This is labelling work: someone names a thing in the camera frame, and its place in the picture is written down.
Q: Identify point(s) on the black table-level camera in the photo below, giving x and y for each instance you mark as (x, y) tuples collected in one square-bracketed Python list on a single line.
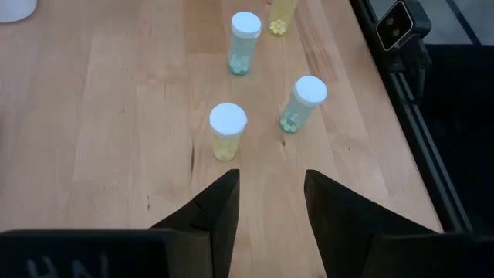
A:
[(397, 25)]

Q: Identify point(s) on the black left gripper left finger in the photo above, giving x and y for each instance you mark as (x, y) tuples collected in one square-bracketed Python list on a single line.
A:
[(216, 216)]

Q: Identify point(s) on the white plastic bin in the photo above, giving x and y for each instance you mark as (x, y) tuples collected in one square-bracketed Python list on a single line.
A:
[(15, 9)]

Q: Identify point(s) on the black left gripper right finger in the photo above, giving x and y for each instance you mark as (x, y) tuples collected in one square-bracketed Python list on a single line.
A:
[(339, 220)]

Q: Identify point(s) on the yellow pill bottle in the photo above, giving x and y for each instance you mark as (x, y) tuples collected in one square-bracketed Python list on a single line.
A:
[(227, 119), (278, 27)]

